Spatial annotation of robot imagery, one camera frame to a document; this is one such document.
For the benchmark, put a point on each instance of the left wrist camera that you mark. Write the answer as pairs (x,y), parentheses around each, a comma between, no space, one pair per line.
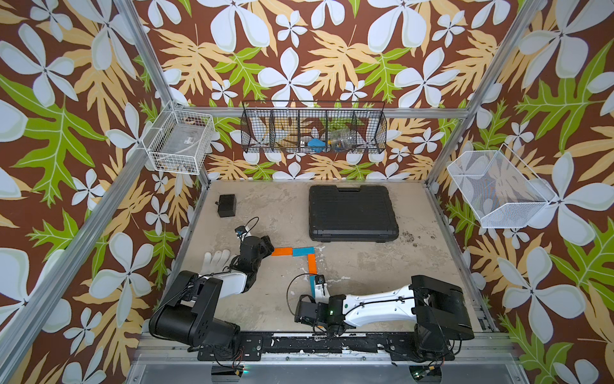
(242,232)

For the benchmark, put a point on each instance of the orange block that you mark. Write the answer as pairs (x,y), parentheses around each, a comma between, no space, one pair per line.
(312,264)
(282,252)

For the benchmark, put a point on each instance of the blue object in basket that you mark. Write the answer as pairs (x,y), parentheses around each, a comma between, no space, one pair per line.
(316,146)

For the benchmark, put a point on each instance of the black wire basket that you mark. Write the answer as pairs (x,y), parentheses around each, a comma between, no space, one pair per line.
(288,125)

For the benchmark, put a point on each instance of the black plastic tool case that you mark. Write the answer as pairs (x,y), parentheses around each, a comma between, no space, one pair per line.
(351,214)

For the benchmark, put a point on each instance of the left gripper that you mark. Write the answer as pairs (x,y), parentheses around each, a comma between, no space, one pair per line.
(266,245)

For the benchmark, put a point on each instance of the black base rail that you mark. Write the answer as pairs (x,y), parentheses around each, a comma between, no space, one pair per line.
(400,346)

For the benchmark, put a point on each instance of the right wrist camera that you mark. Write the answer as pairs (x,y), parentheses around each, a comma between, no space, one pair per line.
(321,292)

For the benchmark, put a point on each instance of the teal block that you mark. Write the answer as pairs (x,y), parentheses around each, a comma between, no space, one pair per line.
(303,251)
(312,285)

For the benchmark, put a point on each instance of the small black box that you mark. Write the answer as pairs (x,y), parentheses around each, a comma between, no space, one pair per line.
(226,206)

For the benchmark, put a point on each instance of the white wire basket left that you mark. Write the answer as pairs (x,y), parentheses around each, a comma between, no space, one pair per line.
(179,140)

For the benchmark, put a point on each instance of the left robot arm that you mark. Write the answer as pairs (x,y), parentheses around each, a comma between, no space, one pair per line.
(186,314)

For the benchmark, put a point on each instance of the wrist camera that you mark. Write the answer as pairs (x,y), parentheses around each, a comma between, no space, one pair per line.
(242,232)
(321,292)

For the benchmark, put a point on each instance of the white mesh basket right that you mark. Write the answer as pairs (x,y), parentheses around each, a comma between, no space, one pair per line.
(500,188)

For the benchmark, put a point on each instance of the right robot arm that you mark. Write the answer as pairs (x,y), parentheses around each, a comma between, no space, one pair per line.
(436,309)

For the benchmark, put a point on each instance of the white cloth glove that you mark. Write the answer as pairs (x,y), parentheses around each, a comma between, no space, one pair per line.
(215,262)

